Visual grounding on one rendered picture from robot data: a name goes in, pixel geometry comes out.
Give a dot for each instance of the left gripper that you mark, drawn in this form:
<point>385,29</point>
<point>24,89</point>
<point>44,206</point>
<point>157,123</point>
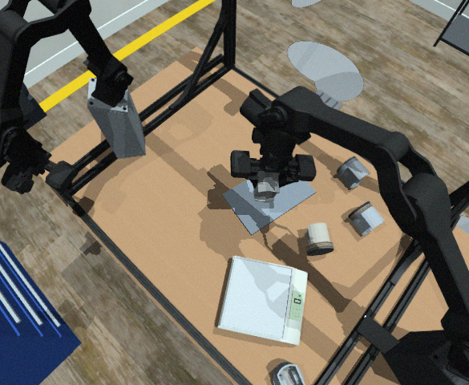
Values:
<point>242,166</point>

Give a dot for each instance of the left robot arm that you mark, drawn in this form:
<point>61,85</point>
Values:
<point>422,211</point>

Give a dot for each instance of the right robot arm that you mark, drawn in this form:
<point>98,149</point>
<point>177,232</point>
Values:
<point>17,36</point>

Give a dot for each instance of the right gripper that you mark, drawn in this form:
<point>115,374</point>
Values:
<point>62,174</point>

